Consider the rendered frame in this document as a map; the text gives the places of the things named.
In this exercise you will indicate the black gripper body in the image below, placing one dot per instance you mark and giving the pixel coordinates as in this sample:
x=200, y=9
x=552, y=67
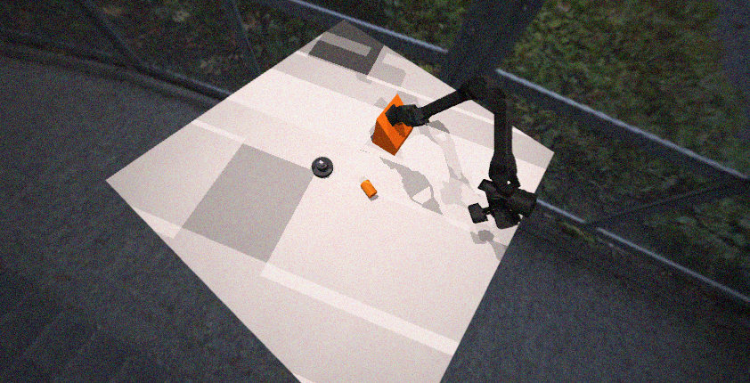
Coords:
x=478, y=214

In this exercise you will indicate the black round pedestal with silver shaft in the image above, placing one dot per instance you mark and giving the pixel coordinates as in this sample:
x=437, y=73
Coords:
x=322, y=167

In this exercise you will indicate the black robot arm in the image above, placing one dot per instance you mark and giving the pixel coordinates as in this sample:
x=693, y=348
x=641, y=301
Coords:
x=503, y=166

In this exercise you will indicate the orange knob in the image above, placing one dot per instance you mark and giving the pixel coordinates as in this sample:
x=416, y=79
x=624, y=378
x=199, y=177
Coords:
x=368, y=188

